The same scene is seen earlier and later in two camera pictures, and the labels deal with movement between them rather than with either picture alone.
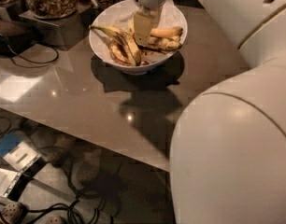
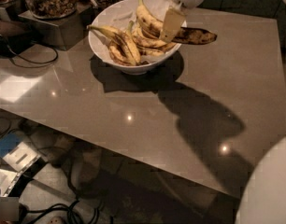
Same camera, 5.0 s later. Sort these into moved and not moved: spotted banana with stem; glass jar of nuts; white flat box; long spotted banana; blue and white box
Moved: long spotted banana
Not moved: glass jar of nuts; spotted banana with stem; white flat box; blue and white box
